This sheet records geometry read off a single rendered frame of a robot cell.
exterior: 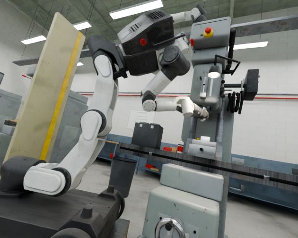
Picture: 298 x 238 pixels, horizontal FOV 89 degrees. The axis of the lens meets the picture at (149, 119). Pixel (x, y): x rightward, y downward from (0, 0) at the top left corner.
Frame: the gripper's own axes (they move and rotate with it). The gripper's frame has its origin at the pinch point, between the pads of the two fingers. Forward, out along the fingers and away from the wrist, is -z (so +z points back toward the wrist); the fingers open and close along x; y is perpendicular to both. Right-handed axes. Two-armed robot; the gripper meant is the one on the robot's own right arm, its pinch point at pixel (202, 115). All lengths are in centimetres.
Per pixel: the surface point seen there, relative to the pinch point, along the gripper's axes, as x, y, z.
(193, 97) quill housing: 3.0, -10.8, 10.9
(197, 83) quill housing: 1.5, -22.4, 10.4
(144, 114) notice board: 404, -100, -296
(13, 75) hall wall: 914, -181, 128
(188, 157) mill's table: 0.2, 32.0, 11.9
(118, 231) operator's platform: 26, 84, 36
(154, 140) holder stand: 27.9, 24.6, 16.7
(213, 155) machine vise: -17.1, 28.1, 15.0
